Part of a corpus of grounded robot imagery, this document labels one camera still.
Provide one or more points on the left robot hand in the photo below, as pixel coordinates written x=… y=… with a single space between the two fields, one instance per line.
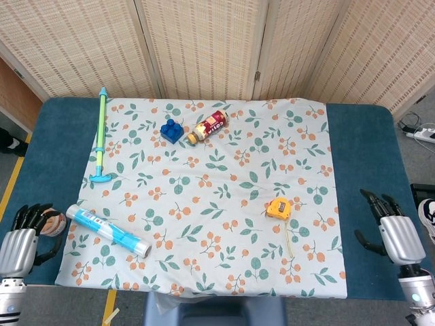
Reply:
x=18 y=242

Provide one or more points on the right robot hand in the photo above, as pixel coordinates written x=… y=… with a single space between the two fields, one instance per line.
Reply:
x=401 y=234

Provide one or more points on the yellow tape measure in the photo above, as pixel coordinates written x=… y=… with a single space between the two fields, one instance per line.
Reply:
x=279 y=210

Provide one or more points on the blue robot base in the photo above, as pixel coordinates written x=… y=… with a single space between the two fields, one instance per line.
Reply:
x=214 y=310

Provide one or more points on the black and white sneaker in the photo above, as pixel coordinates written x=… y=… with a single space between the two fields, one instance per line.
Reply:
x=429 y=214

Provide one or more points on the clear tub of rubber bands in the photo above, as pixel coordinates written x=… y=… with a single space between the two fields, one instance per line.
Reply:
x=54 y=224

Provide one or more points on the blue padded table cover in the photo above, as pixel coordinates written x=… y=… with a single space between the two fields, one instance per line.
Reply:
x=370 y=190

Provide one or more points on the blue plastic wrap roll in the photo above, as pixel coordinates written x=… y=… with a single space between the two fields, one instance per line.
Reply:
x=107 y=231

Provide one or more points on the black shoe with white sock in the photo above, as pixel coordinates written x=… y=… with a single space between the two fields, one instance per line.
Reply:
x=12 y=142

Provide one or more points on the white power strip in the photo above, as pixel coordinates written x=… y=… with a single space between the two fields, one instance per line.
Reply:
x=423 y=134

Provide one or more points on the green toy water pump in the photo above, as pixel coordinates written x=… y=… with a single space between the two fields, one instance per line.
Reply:
x=100 y=136

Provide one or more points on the floral patterned cloth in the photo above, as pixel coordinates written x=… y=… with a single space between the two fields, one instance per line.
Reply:
x=204 y=203

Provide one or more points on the blue toy building block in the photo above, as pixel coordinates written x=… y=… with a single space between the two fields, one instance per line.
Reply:
x=172 y=130

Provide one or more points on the red labelled drink bottle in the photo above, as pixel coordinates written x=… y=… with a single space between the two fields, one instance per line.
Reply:
x=209 y=126

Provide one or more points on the woven folding screen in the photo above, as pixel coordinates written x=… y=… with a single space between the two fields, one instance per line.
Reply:
x=217 y=47

